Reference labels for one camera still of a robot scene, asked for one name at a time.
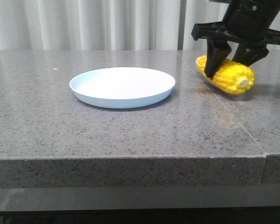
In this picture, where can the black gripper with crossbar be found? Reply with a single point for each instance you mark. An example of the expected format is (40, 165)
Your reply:
(245, 22)

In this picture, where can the yellow corn cob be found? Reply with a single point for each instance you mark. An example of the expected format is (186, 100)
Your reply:
(232, 77)

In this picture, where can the light blue round plate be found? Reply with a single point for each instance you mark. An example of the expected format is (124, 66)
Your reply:
(122, 87)

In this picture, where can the white curtain left panel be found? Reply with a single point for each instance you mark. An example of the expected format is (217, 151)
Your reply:
(89, 24)

